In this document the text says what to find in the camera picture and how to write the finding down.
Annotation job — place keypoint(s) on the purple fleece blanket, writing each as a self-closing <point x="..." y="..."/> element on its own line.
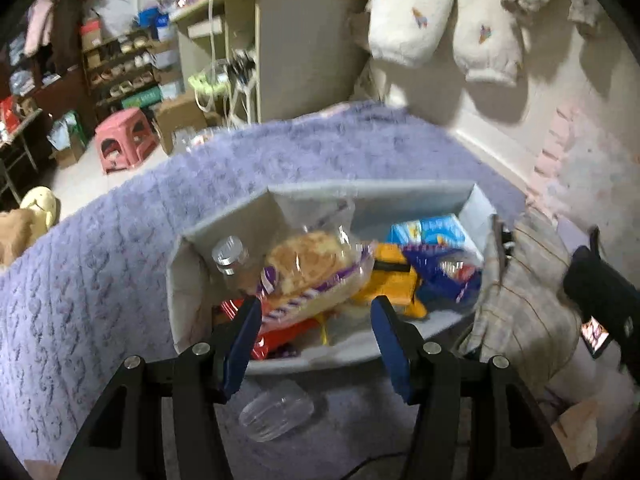
<point x="100" y="285"/>

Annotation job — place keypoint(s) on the large cardboard box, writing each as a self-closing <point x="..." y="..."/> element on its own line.
<point x="180" y="120"/>

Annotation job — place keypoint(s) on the beige wooden desk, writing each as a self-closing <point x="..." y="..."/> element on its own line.
<point x="300" y="35"/>

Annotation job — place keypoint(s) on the beige paper piece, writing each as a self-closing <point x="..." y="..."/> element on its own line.
<point x="575" y="430"/>

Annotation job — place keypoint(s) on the small open cardboard box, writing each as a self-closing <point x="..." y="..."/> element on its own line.
<point x="70" y="155"/>

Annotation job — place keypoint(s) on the green white bag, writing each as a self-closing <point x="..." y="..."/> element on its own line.
<point x="62" y="130"/>

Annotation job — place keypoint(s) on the yellow plush toy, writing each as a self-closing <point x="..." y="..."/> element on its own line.
<point x="40" y="205"/>

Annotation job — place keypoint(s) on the pink plastic stool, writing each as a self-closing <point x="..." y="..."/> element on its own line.
<point x="122" y="122"/>

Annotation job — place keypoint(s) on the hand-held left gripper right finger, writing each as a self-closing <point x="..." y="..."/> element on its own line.
<point x="392" y="350"/>

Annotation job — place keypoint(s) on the white paper box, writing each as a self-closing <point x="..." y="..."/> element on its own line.
<point x="350" y="200"/>

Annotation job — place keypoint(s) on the blue snack packet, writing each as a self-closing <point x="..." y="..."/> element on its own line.
<point x="430" y="280"/>

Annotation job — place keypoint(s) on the round bread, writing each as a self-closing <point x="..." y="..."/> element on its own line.
<point x="305" y="260"/>

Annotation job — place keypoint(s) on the blue cartoon print box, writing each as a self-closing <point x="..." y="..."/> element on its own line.
<point x="435" y="230"/>

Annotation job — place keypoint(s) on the red snack packet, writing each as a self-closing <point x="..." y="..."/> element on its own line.
<point x="280" y="337"/>

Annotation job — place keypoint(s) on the clear plastic container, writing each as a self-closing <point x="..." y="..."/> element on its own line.
<point x="275" y="410"/>

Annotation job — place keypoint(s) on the pink ruffled cloth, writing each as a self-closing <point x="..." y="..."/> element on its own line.
<point x="552" y="150"/>

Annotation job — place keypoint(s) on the small clear capped bottle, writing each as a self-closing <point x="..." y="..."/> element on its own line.
<point x="230" y="252"/>

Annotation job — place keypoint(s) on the brown plush toy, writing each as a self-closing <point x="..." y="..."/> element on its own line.
<point x="15" y="240"/>

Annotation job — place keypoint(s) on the white fleece pajama pants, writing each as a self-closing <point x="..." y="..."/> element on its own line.
<point x="415" y="5"/>

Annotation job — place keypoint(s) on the green carton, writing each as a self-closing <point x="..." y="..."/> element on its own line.
<point x="142" y="99"/>

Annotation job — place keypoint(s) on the metal frame table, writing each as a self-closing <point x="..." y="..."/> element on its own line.
<point x="15" y="135"/>

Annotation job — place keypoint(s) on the plaid cloth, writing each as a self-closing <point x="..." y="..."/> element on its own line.
<point x="525" y="300"/>

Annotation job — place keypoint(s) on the dark wooden wardrobe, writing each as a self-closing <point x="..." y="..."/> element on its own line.
<point x="70" y="85"/>

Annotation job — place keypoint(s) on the wooden shoe rack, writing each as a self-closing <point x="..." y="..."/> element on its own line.
<point x="120" y="65"/>

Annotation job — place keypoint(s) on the pale green basket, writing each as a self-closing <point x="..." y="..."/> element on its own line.
<point x="205" y="82"/>

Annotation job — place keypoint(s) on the yellow snack packet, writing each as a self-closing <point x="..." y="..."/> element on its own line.
<point x="390" y="280"/>

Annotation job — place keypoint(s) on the cream bed headboard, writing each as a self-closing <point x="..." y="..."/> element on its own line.
<point x="550" y="110"/>

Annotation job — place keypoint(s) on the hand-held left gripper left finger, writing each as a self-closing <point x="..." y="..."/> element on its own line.
<point x="242" y="350"/>

